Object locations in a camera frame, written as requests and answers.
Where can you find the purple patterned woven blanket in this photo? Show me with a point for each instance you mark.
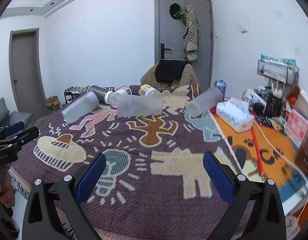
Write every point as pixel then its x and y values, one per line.
pixel 154 185

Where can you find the white power strip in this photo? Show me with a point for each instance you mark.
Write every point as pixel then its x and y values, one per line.
pixel 253 98

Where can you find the frosted plastic cup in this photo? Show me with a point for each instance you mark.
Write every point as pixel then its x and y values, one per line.
pixel 133 105
pixel 80 107
pixel 205 101

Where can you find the black hat on door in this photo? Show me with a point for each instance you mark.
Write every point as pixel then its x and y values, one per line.
pixel 175 11

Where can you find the black shoe rack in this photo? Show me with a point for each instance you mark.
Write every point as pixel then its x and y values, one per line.
pixel 72 93

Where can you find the blue drink can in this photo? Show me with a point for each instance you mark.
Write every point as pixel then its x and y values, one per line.
pixel 221 86

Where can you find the orange cat cartoon mat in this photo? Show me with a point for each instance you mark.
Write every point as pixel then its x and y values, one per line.
pixel 269 145

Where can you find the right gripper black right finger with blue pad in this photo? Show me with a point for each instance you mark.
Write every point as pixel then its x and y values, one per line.
pixel 267 219

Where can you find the cardboard box on floor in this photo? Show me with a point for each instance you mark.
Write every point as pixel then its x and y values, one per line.
pixel 53 104

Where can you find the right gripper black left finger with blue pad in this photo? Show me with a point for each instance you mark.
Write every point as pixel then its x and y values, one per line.
pixel 41 219

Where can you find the grey door with handle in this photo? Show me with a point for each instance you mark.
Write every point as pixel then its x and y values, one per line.
pixel 169 37

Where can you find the black mesh desk organiser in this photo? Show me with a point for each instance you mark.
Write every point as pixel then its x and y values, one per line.
pixel 273 106

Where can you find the white tissue pack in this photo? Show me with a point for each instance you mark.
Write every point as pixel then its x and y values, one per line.
pixel 236 114

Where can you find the clear bottle yellow cap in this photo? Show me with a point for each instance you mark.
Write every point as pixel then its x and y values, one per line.
pixel 148 90

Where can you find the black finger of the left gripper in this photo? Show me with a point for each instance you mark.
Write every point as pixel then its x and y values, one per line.
pixel 14 143

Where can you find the pink flower box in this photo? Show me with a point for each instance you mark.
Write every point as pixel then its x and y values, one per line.
pixel 296 128

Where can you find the dark grey tumbler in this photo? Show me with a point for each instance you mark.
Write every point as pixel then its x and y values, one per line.
pixel 100 92

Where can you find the plaid scarf on door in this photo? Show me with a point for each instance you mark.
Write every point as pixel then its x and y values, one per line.
pixel 190 37

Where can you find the clear bottle white cap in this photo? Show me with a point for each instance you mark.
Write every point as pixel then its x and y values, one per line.
pixel 111 98

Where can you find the person's left hand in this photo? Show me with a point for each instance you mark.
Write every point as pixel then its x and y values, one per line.
pixel 6 191

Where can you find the brown chair with black jacket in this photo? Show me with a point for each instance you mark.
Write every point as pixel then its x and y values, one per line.
pixel 170 73

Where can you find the grey sofa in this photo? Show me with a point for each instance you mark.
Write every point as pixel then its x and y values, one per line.
pixel 9 118

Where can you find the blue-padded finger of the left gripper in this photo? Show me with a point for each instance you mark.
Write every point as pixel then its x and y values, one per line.
pixel 11 129

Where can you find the black wire wall basket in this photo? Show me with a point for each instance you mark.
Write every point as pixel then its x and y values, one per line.
pixel 278 71

